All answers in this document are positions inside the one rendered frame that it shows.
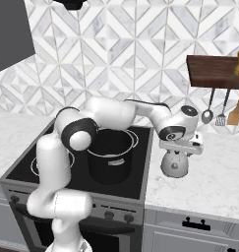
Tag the black cooking pot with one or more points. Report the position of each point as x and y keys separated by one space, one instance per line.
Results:
x=109 y=164

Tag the wooden spatula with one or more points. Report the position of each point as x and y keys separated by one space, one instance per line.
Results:
x=235 y=114

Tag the dark wooden wall shelf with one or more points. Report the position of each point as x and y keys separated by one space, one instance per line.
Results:
x=212 y=70

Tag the black ceiling lamp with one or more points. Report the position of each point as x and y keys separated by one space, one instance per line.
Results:
x=70 y=4

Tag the dark stove knob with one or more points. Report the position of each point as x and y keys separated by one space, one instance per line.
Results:
x=129 y=218
x=14 y=199
x=108 y=215

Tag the grey drawer front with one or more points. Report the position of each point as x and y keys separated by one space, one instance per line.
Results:
x=222 y=220

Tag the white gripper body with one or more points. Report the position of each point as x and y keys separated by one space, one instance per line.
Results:
x=180 y=146

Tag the black stove with oven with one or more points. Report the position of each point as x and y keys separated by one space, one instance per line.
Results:
x=137 y=170

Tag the grey cupboard run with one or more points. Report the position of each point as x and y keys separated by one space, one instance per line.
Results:
x=6 y=220

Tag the metal slotted spatula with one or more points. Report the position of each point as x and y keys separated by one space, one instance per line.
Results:
x=221 y=118

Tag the metal ladle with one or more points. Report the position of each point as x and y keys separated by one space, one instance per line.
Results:
x=207 y=114

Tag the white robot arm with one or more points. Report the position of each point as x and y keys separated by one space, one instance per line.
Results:
x=55 y=164

